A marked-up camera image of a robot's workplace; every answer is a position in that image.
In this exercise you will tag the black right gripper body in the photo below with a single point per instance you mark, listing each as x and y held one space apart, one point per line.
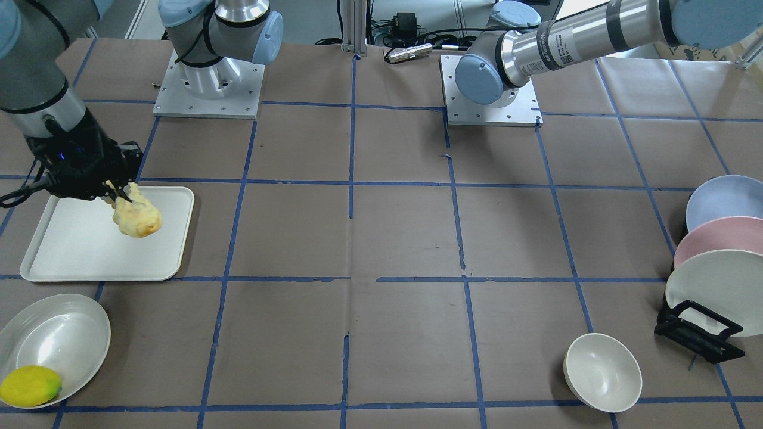
95 145

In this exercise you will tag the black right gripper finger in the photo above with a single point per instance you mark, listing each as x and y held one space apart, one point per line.
122 192
110 192

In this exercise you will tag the blue plate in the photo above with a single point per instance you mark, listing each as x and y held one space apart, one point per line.
724 196

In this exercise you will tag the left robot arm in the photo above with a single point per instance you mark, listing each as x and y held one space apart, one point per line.
501 61

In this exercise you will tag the cream plate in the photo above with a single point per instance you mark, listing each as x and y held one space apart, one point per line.
729 282

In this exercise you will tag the pink plate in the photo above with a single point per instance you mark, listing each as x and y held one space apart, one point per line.
726 233

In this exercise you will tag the white rectangular tray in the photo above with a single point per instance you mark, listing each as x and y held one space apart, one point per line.
77 240

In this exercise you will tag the white shallow dish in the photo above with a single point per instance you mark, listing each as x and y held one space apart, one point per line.
67 333

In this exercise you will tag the yellow lemon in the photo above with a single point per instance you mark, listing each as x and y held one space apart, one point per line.
30 386

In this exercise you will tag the silver metal cylinder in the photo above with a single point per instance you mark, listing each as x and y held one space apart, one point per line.
404 54

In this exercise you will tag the black power adapter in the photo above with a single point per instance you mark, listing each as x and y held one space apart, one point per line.
404 27

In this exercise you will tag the cream bowl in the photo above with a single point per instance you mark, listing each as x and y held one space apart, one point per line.
602 373

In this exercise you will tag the black dish rack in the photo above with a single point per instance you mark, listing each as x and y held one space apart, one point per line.
698 329

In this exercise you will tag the cardboard box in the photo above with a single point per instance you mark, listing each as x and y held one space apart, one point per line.
689 53

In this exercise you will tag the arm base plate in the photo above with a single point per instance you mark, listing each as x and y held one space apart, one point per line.
202 98
517 108

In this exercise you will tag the aluminium frame post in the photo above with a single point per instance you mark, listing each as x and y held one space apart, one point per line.
354 28

